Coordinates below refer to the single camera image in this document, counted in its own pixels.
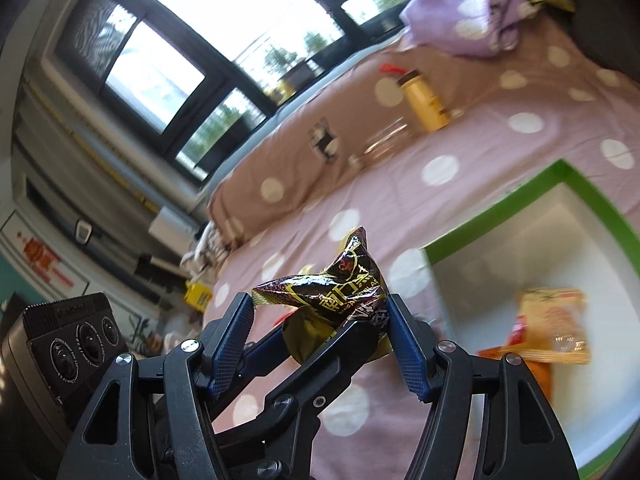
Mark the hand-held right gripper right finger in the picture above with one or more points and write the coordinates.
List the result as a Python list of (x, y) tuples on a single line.
[(407, 355)]

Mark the black framed window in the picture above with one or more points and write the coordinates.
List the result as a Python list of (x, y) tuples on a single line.
[(150, 75)]

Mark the yellow box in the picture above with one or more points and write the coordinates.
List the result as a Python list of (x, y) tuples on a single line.
[(197, 295)]

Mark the white paper roll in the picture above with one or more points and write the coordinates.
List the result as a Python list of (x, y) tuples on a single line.
[(170, 222)]

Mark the wall poster with red print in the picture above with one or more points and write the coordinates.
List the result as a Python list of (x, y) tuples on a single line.
[(40, 260)]

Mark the dark brown snack packet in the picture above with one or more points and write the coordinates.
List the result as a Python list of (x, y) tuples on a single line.
[(325, 295)]

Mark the yellow orange snack packet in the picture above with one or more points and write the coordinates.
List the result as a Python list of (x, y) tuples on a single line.
[(550, 320)]

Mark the black and white cloth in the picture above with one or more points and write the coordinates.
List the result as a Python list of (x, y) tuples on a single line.
[(210, 250)]

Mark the yellow bottle with red cap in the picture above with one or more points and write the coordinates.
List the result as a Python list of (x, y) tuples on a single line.
[(425, 100)]

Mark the grey wall unit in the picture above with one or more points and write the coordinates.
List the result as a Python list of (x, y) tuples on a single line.
[(60, 160)]

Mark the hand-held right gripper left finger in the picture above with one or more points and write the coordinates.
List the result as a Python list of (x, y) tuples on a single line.
[(231, 345)]

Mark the green cardboard box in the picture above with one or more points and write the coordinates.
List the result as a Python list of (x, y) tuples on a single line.
[(500, 270)]

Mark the pink polka dot blanket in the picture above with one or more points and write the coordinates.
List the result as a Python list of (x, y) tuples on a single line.
[(380, 200)]

